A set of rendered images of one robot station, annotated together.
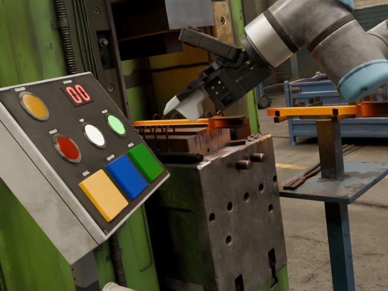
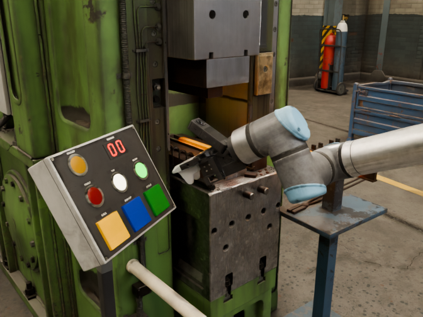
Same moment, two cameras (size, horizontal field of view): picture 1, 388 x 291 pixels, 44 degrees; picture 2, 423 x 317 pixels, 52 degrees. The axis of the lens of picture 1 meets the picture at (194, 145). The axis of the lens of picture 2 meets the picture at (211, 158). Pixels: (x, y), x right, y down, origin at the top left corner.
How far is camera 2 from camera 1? 0.41 m
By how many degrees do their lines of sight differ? 12
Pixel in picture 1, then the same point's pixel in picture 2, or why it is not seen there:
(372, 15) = not seen: outside the picture
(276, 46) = (247, 153)
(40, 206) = (69, 233)
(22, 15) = (96, 67)
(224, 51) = (215, 144)
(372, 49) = (310, 175)
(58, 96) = (99, 153)
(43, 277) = not seen: hidden behind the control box
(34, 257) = not seen: hidden behind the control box
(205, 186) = (213, 209)
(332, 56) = (282, 172)
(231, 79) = (216, 166)
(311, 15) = (273, 140)
